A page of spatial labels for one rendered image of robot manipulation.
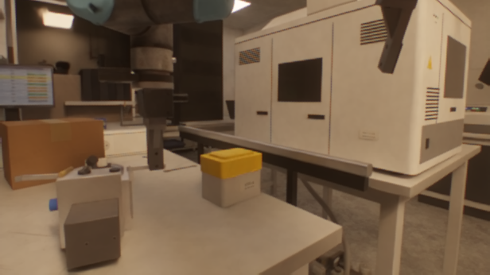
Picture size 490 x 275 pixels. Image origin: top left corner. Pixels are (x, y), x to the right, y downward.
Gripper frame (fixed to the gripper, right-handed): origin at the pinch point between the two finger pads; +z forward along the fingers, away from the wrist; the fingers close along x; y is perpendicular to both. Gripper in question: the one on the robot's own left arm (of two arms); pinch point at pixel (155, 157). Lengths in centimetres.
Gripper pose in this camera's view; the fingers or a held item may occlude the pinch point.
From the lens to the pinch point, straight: 52.3
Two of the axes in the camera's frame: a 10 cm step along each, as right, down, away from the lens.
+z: -0.1, 10.0, 0.9
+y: 8.9, -0.4, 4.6
